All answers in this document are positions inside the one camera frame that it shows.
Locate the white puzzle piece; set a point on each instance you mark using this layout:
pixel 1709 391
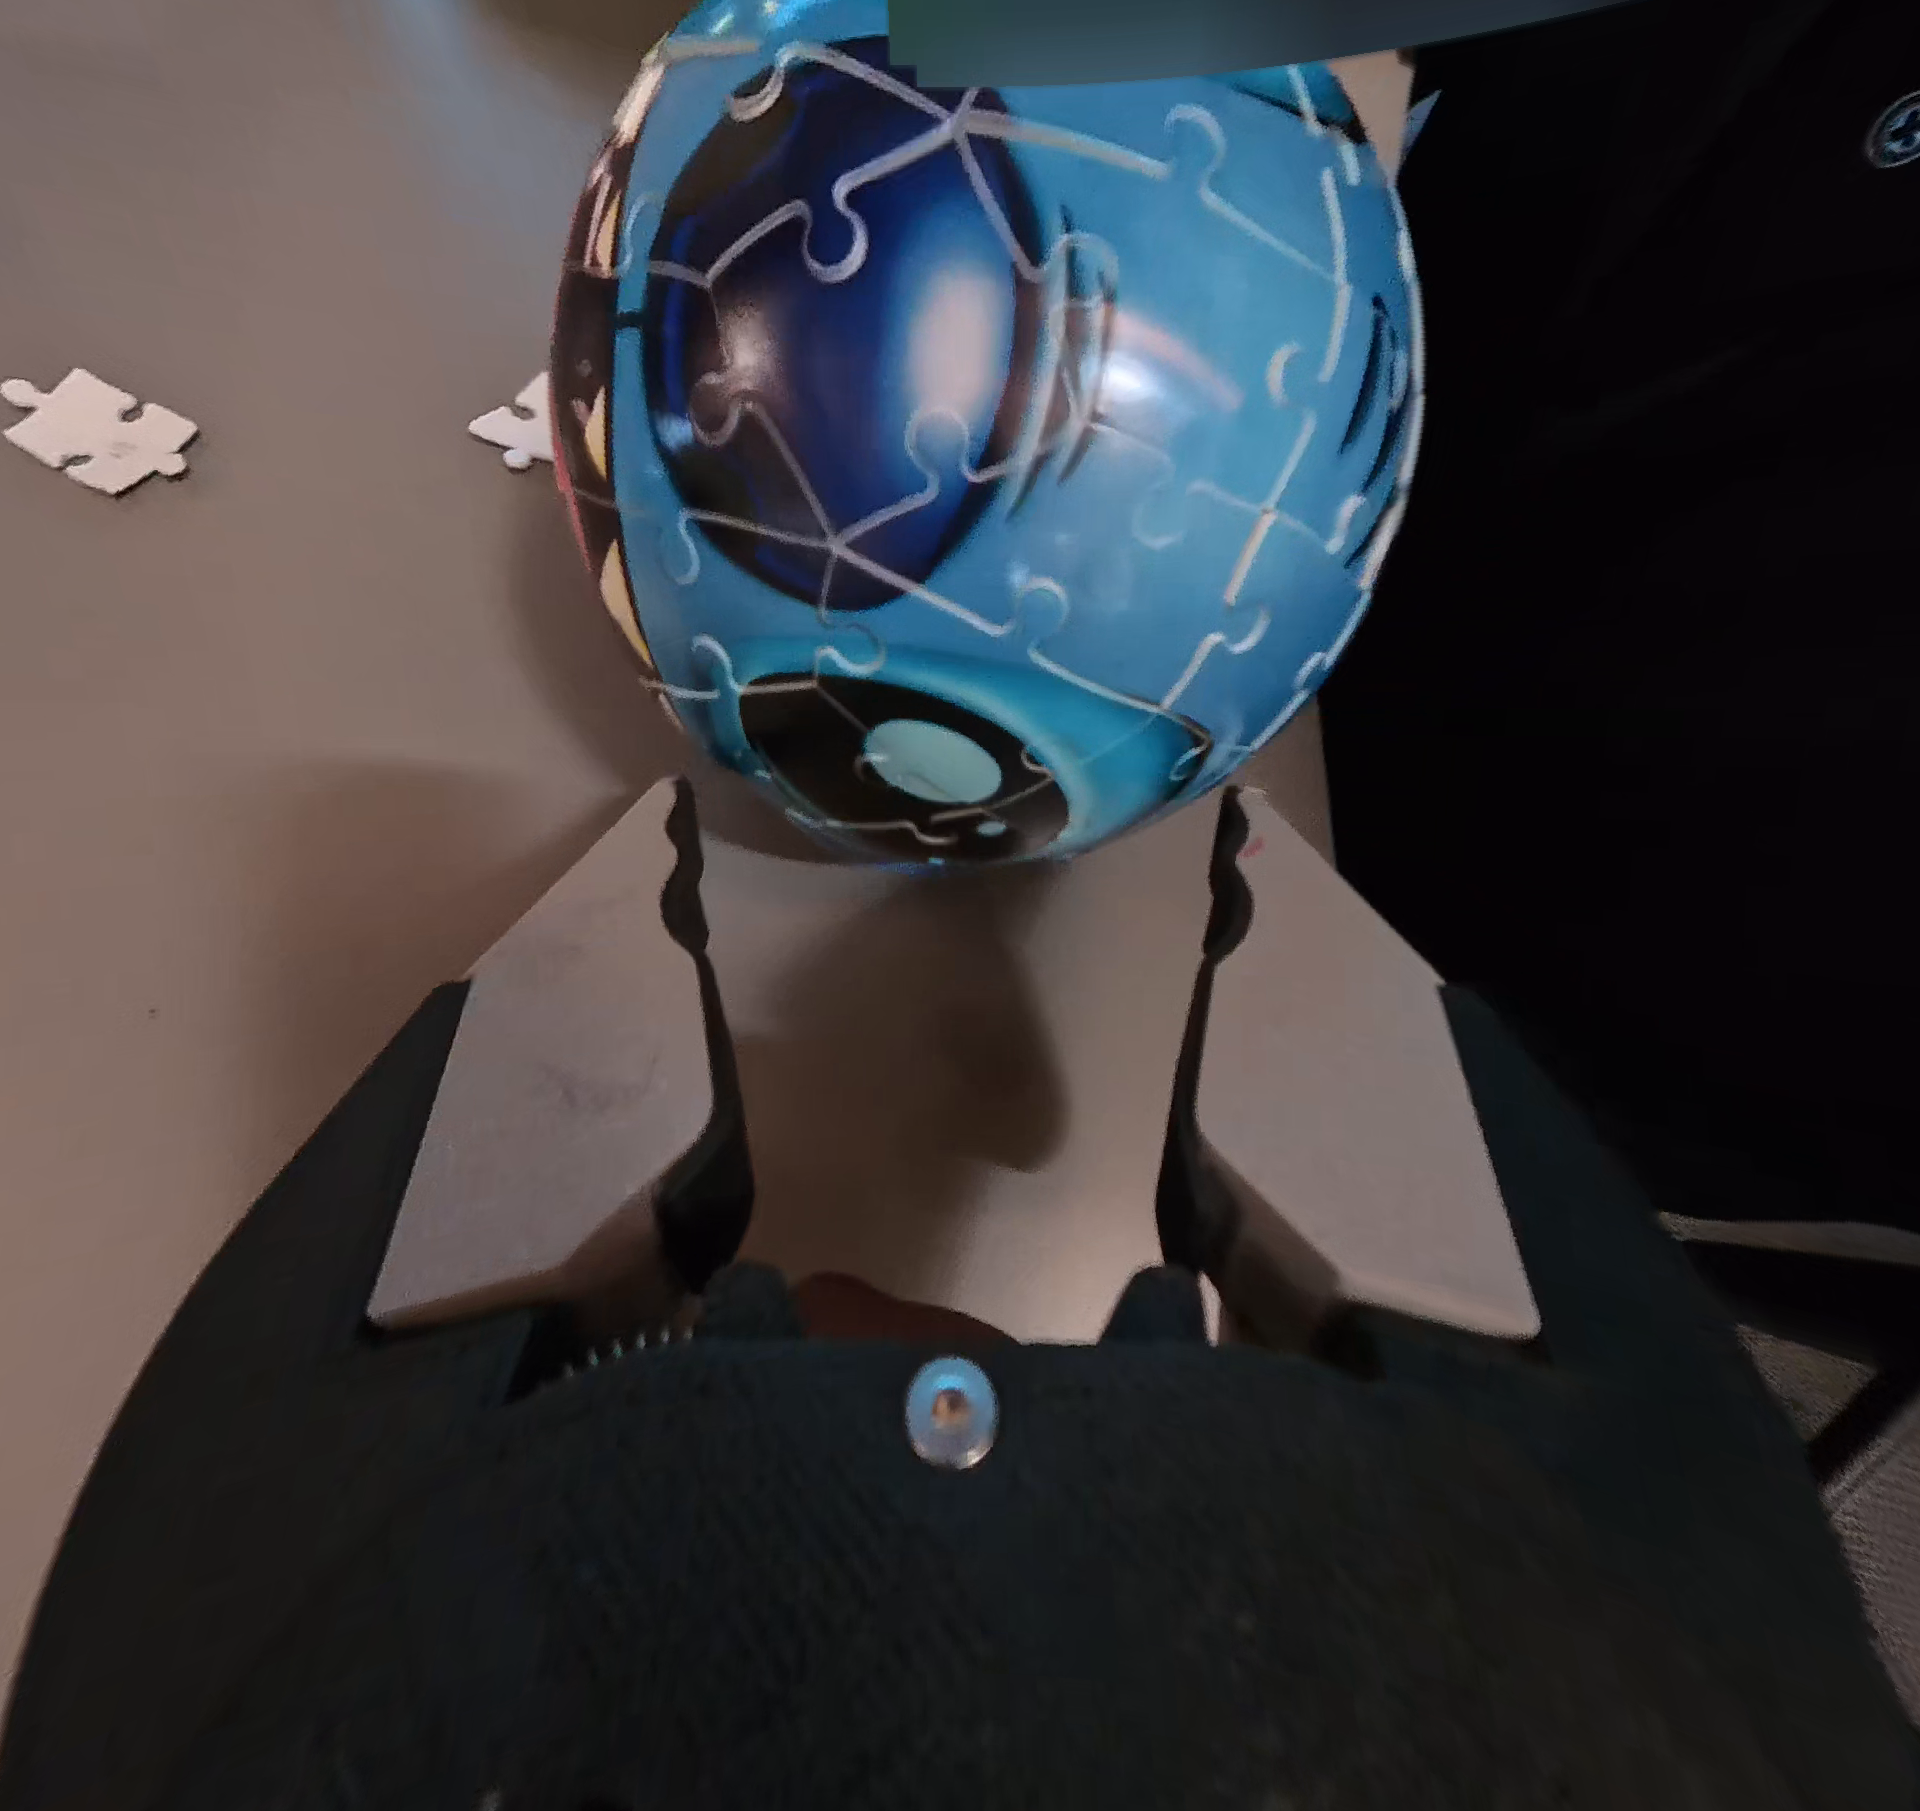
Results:
pixel 518 421
pixel 95 435

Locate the blue puzzle ball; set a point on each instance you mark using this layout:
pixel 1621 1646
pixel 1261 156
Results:
pixel 902 415

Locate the grey mesh office chair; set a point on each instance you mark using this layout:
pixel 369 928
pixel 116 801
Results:
pixel 1875 1514

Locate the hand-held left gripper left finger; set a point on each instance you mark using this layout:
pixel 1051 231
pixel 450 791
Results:
pixel 567 1093

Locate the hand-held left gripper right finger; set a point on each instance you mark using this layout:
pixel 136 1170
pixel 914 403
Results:
pixel 1347 1093

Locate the person's black shirt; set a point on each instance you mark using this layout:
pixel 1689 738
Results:
pixel 1648 489

